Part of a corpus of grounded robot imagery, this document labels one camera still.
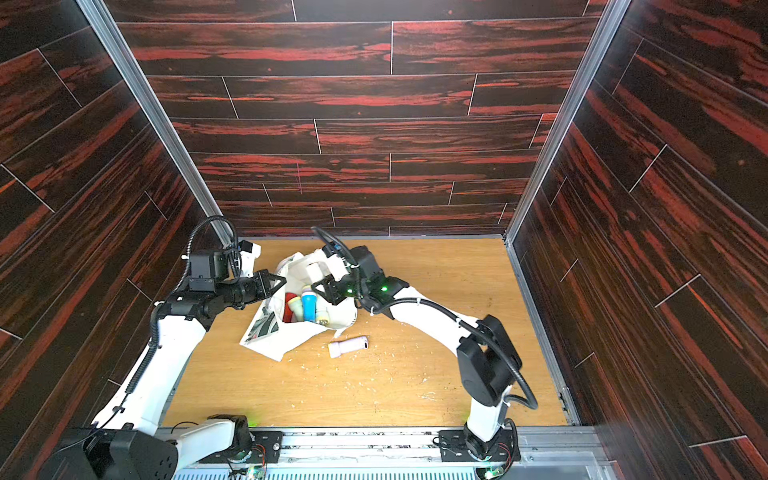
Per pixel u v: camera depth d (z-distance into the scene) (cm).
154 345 46
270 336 75
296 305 91
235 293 62
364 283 63
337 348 88
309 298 91
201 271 56
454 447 74
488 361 46
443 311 52
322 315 90
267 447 73
